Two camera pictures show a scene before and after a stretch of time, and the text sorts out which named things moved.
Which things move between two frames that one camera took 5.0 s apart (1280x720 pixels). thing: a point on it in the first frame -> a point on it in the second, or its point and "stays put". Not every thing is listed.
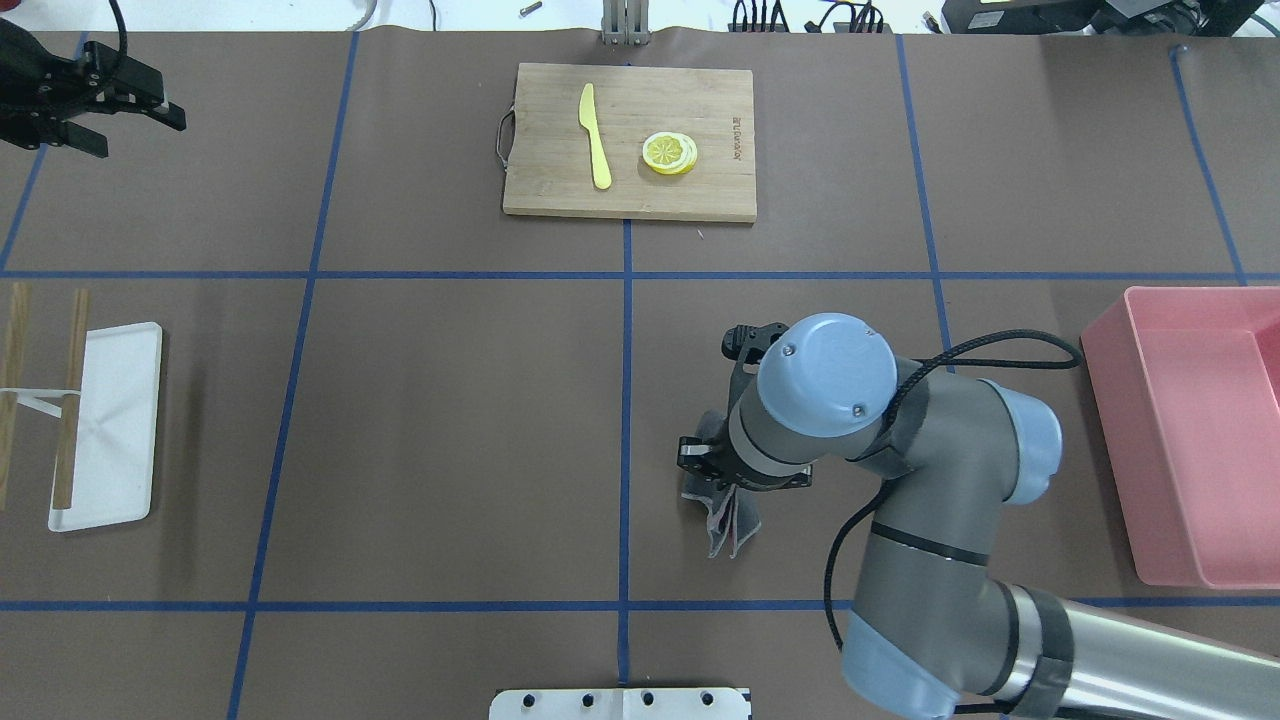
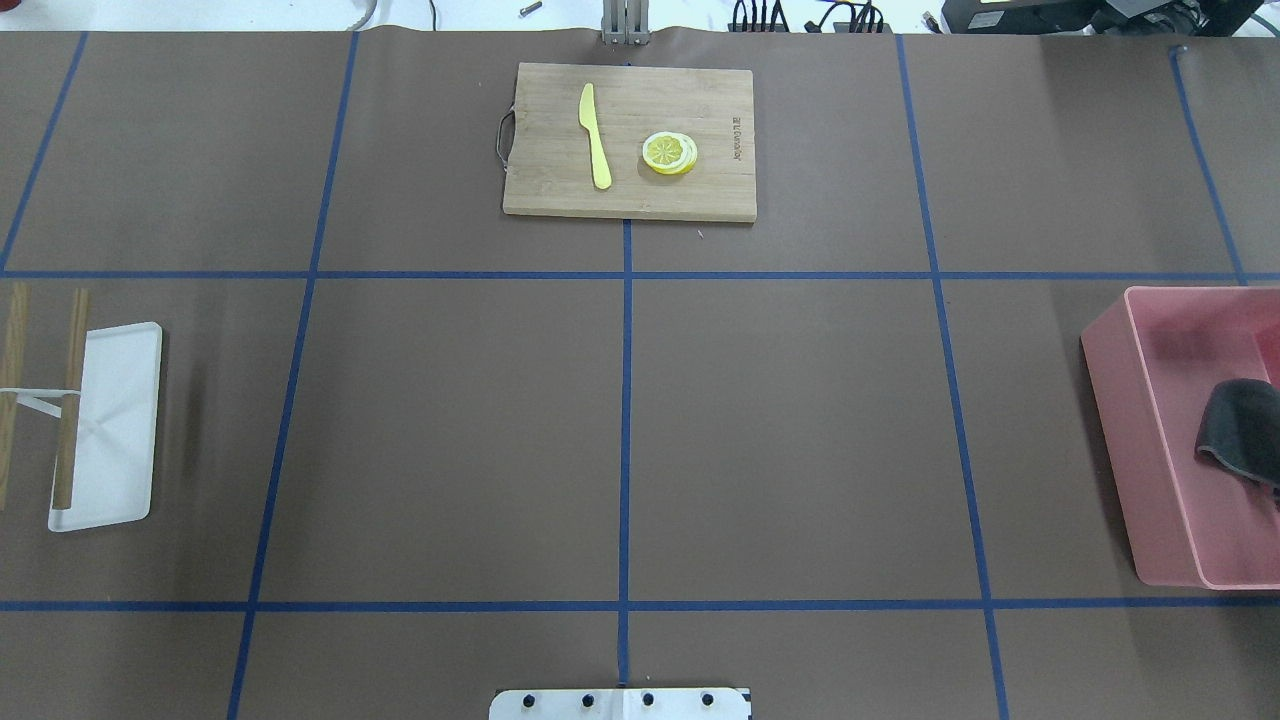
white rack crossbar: (28, 397) stays put
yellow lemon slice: (669, 152) stays put
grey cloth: (732, 518) -> (1241, 426)
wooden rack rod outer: (14, 376) stays put
